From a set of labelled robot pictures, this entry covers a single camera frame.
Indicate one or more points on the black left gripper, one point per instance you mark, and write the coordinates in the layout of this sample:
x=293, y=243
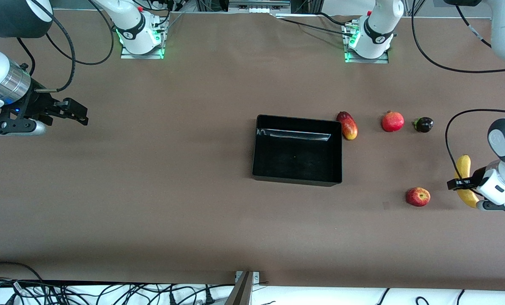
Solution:
x=475, y=176

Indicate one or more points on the red pomegranate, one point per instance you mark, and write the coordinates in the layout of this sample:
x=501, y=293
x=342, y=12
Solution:
x=393, y=122

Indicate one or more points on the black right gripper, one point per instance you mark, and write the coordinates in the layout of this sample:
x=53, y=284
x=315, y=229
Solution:
x=37, y=105

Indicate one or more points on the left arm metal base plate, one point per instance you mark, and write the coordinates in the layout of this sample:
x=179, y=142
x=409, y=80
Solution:
x=354, y=60

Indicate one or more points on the aluminium post with bracket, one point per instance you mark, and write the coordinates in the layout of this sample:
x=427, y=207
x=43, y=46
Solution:
x=244, y=292

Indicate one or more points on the black rectangular plastic tray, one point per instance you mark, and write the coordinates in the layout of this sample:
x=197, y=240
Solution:
x=294, y=161

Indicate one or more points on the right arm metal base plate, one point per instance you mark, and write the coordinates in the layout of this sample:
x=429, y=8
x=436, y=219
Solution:
x=127, y=55

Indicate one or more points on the red apple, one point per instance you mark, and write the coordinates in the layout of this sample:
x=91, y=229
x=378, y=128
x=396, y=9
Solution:
x=417, y=197

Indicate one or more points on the slanted aluminium profile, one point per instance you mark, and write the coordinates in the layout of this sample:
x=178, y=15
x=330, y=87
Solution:
x=415, y=6

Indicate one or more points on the yellow banana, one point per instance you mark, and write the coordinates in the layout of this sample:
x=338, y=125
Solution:
x=463, y=167

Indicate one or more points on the silver aluminium frame rail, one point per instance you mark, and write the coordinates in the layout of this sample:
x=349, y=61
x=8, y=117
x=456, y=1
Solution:
x=256, y=3

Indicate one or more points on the brown table cover sheet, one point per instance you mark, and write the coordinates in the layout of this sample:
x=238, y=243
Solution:
x=171, y=203

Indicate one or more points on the red yellow mango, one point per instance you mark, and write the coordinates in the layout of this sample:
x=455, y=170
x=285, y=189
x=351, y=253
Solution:
x=348, y=127

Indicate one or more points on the dark purple mangosteen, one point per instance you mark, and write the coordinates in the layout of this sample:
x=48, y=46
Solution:
x=424, y=125

